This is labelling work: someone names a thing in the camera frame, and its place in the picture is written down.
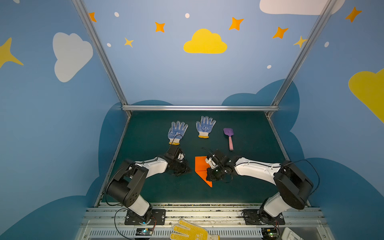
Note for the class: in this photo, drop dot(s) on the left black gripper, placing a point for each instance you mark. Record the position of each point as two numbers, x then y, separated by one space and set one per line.
179 167

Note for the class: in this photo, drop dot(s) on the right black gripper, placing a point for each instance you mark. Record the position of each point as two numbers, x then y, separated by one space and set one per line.
217 171

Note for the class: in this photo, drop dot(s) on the orange square paper sheet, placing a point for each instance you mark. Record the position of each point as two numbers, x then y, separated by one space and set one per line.
201 167

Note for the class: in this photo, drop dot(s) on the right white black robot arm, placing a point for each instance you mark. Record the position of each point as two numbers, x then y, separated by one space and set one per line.
294 187

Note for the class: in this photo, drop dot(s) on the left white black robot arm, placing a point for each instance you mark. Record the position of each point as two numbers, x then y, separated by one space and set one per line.
126 185

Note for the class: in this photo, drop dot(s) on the left blue dotted work glove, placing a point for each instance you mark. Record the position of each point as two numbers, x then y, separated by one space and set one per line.
177 132

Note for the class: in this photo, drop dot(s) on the blue dotted work glove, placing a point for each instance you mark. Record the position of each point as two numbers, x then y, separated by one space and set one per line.
204 126
177 132

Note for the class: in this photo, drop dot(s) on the purple pink spatula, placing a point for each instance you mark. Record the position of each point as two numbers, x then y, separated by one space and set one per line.
229 133

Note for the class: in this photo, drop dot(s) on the right blue dotted work glove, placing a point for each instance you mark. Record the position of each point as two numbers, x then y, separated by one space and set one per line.
204 126

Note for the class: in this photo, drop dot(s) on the yellow dotted work glove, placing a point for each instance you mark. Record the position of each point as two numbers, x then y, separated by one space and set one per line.
185 230

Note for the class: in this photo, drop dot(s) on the left green circuit board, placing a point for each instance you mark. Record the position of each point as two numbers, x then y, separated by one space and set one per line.
144 232

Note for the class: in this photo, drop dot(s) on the green circuit board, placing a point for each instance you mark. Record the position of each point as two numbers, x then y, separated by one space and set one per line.
269 234
144 232

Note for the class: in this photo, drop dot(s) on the right green circuit board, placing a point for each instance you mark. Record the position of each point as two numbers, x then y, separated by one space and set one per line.
269 234

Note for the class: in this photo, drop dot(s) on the white plastic object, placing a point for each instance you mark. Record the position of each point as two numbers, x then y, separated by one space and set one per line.
289 234

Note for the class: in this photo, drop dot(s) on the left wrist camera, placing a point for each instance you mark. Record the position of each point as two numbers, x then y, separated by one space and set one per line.
181 157

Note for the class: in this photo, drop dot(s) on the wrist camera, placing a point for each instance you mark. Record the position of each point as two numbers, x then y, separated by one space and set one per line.
181 157
210 162

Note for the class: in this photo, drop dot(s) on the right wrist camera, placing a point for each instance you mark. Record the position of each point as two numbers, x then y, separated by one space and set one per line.
210 162

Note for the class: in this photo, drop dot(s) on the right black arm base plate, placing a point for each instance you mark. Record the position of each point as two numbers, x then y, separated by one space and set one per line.
252 217

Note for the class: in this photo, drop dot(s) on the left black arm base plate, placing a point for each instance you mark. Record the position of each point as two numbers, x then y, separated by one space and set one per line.
157 216

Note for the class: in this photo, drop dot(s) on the aluminium rear frame bar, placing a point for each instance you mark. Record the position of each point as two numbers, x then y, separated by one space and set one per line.
200 108

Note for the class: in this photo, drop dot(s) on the right aluminium frame post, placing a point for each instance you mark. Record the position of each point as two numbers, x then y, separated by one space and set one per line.
305 50

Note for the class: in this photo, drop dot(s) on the aluminium frame post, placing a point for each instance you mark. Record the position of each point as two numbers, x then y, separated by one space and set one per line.
305 50
88 24

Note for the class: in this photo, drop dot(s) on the left aluminium frame post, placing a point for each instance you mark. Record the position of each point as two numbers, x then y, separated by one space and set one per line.
88 24

